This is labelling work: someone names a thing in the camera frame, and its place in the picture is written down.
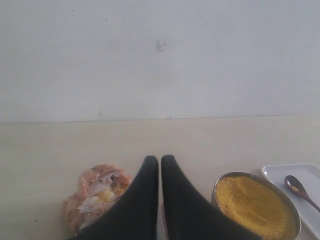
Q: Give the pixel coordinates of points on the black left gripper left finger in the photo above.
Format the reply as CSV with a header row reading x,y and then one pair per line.
x,y
134,216

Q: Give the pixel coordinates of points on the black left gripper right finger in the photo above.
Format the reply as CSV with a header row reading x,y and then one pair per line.
x,y
188,215

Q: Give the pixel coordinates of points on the tan teddy bear striped shirt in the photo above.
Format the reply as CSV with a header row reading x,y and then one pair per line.
x,y
98,189

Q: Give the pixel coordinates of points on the dark wooden spoon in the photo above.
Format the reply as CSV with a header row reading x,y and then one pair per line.
x,y
298,189

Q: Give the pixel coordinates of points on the steel bowl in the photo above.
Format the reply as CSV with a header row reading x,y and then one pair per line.
x,y
215,195

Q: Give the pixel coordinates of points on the yellow millet grain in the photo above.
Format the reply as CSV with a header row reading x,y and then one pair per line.
x,y
252,202

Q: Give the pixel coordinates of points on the white plastic tray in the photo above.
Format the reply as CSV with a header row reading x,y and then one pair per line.
x,y
309,176

